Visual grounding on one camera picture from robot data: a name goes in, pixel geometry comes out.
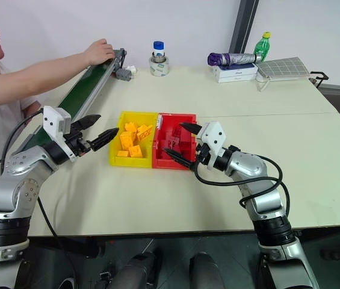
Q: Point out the grey metal block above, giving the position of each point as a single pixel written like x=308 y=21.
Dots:
x=123 y=74

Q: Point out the white bottle with blue cap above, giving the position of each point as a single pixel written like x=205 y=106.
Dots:
x=159 y=49

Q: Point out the person's bare hand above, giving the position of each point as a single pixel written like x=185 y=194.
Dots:
x=100 y=52

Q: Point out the yellow plastic bin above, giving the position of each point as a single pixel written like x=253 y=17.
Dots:
x=130 y=162

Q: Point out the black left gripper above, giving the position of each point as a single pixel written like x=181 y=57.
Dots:
x=78 y=146

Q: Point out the dark rounded shape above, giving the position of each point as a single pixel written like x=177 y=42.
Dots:
x=138 y=271
x=205 y=272

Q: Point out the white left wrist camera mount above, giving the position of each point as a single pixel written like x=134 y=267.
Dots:
x=52 y=120

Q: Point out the red toy block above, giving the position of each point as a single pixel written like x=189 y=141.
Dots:
x=172 y=144
x=179 y=134

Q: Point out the person's bare forearm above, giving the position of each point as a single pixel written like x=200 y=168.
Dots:
x=37 y=75

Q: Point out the green plastic bottle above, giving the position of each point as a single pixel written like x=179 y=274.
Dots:
x=261 y=48

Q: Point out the flat yellow toy block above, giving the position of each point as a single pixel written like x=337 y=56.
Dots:
x=122 y=153

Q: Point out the green conveyor belt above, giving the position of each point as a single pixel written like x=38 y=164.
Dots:
x=82 y=90

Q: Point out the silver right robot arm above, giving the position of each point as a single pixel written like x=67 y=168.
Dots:
x=248 y=165

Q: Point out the purple and silver folded umbrella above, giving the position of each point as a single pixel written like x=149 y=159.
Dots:
x=233 y=58

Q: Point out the grey wall pillar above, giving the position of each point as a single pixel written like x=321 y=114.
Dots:
x=243 y=27

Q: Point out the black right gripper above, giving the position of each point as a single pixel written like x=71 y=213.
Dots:
x=202 y=153

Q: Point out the large yellow toy block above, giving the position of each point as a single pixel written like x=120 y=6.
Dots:
x=126 y=140

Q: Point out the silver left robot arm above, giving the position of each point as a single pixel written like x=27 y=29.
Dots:
x=22 y=159

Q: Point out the grey checkered pouch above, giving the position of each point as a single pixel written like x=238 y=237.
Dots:
x=282 y=68

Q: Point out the clear tape roll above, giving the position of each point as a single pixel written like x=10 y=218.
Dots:
x=159 y=68

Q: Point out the crumpled white tissue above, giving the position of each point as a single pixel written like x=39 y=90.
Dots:
x=131 y=69

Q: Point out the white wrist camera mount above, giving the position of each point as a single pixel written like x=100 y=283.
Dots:
x=52 y=120
x=215 y=134

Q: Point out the white phone box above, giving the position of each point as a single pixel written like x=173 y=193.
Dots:
x=237 y=78
x=236 y=69

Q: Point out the black table clamp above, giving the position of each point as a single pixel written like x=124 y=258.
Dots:
x=320 y=76

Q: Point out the yellow toy block with holes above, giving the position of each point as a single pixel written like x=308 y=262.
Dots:
x=144 y=132

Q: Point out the red plastic bin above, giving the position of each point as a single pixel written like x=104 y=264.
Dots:
x=169 y=164

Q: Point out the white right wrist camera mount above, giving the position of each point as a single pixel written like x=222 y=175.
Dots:
x=215 y=134

